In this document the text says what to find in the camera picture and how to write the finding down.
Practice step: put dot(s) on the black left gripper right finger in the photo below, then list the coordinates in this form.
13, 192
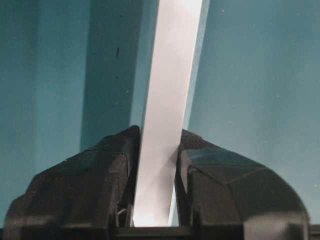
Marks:
227, 196

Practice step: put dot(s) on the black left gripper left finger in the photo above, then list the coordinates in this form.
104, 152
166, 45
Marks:
85, 197

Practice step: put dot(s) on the white wooden board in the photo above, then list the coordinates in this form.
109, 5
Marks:
176, 30

